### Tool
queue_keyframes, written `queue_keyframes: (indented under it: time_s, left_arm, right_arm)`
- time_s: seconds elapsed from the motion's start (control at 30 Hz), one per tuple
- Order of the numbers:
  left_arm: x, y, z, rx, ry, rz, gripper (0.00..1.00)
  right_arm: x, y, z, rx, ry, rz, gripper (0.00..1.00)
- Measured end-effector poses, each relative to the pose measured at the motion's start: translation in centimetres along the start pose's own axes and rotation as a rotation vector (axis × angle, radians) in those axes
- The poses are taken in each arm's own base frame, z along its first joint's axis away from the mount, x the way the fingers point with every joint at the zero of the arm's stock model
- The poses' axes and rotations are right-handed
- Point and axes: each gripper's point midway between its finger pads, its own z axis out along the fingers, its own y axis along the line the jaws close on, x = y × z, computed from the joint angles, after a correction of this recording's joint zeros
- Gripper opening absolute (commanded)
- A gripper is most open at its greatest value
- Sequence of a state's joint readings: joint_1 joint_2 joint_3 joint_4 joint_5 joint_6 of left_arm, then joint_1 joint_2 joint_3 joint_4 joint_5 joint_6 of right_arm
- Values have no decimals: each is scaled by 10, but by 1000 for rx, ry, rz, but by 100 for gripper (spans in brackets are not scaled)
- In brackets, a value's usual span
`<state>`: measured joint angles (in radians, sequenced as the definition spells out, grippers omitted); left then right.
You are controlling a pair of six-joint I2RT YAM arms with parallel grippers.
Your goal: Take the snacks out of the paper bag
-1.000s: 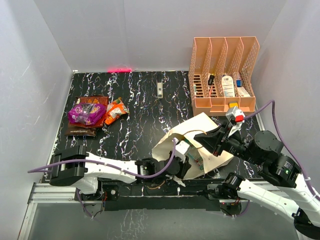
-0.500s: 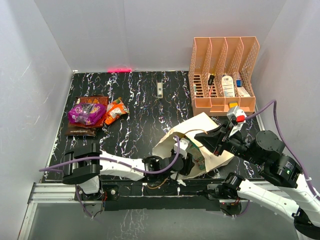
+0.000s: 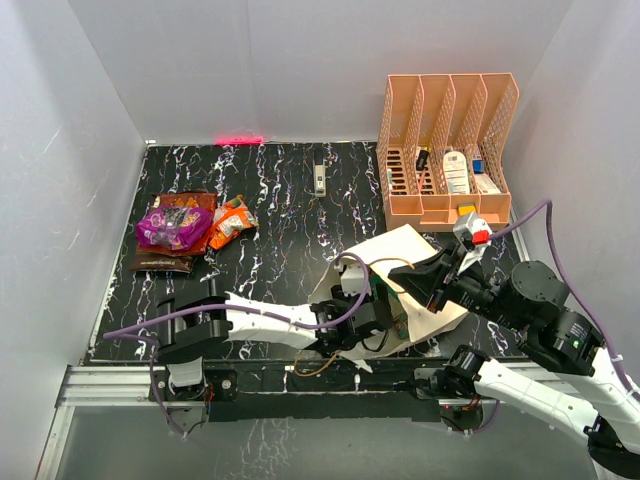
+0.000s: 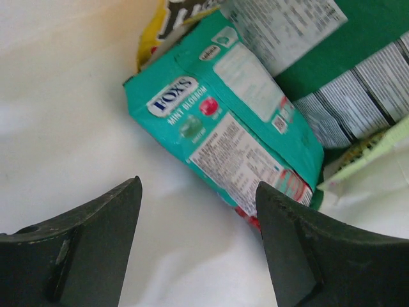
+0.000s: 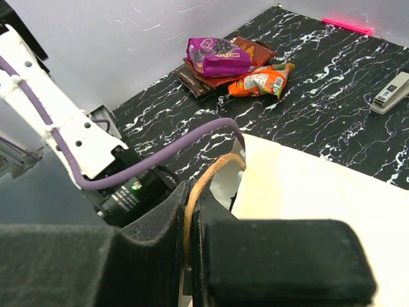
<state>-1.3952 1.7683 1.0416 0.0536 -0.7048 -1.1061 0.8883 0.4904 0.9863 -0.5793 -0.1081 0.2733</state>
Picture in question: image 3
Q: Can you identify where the black yellow highlighter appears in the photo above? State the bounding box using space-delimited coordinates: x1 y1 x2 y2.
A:
415 148 430 172

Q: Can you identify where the orange snack packet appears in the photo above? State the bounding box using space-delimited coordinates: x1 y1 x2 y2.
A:
209 194 259 251

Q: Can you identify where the small white blue box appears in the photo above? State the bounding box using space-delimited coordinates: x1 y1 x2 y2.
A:
472 158 501 194

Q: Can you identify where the beige paper bag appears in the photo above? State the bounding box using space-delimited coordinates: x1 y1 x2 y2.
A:
339 224 468 371

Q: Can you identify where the purple snack packet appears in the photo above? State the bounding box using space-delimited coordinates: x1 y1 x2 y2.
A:
135 205 213 251

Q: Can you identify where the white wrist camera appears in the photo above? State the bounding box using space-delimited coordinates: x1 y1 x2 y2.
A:
453 212 493 274
334 257 370 298

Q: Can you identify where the yellow object in organizer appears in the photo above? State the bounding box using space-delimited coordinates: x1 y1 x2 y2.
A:
456 202 477 216

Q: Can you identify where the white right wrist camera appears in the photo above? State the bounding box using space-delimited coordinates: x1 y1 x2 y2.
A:
453 212 493 274

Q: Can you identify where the white lotion tube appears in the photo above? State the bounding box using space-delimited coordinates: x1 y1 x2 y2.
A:
443 150 471 195

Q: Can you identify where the pink tape strip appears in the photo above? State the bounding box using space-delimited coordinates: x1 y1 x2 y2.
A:
214 134 264 146

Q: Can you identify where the green teal snack packet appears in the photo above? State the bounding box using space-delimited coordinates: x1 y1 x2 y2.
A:
369 273 409 341

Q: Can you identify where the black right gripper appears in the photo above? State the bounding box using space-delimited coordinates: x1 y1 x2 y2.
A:
386 241 524 331

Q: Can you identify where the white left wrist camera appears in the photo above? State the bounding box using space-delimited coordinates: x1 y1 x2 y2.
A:
334 257 370 298

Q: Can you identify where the grey black stapler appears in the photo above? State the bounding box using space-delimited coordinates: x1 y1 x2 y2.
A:
313 150 326 198

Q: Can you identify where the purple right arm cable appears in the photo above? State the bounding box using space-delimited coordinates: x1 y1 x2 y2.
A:
487 198 640 396

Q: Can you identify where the brown sea salt packet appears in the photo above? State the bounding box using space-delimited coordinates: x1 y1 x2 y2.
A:
129 253 194 273

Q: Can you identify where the red snack packet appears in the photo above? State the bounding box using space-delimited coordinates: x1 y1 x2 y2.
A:
135 191 217 257

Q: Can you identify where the peach plastic desk organizer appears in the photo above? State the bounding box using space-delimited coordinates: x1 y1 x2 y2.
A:
376 73 519 232

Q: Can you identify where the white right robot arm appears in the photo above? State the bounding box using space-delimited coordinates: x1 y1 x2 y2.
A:
388 246 639 479

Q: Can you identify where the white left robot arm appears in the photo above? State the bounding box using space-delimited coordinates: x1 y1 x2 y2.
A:
156 285 393 401

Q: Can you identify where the black front mounting rail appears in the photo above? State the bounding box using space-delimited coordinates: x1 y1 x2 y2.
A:
149 355 551 424

